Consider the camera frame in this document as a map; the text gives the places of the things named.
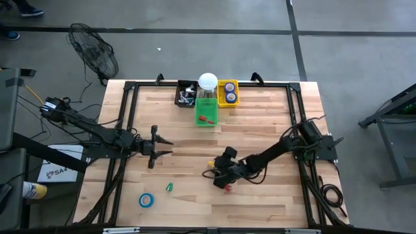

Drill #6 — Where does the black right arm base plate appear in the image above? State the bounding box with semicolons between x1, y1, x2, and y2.
291;134;339;161

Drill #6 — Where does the grey equipment cabinet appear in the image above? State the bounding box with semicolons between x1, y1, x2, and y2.
0;148;27;230
0;67;36;152

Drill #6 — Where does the black aluminium table frame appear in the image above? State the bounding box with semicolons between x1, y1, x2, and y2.
73;80;351;228

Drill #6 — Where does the white dome desk lamp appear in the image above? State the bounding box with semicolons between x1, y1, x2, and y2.
197;72;219;99

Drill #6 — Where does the yellow white spray can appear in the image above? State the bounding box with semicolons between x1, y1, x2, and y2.
21;181;48;200

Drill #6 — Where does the white metal bracket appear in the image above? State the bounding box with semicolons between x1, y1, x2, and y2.
102;227;140;234
284;228;322;234

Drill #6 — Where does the coiled black cable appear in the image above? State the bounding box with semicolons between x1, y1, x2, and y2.
318;175;348;218

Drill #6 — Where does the person's leg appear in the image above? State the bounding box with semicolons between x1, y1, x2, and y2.
12;0;34;10

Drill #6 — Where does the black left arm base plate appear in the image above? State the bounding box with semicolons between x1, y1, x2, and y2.
86;136;134;160

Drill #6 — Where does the white paper sign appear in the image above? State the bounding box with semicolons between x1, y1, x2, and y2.
37;145;86;183

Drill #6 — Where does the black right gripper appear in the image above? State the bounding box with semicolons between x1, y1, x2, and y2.
213;146;254;190

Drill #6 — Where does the yellow plastic basket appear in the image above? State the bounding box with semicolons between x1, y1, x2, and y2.
216;79;241;108

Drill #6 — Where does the black plastic basket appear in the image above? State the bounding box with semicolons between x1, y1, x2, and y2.
174;79;198;108

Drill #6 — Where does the black floor fan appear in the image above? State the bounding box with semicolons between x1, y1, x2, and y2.
66;22;120;86

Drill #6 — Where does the green plastic basket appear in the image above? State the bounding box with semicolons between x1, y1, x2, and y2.
194;97;219;127

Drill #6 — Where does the yellow extension cable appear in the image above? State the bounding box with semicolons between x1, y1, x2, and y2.
24;84;45;105

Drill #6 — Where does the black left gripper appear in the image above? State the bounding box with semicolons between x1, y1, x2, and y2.
138;124;174;170

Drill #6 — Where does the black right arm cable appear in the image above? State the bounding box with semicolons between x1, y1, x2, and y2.
201;161;270;185

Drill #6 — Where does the black diagonal beam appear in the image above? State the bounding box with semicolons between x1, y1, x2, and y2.
12;131;89;174

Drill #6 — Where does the grey metal stand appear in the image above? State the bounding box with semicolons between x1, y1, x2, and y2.
357;83;416;190

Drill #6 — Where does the black fan power cord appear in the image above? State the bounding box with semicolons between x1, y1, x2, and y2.
57;63;94;114

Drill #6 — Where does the light blue tape roll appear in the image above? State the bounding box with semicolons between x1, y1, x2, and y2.
138;192;155;209

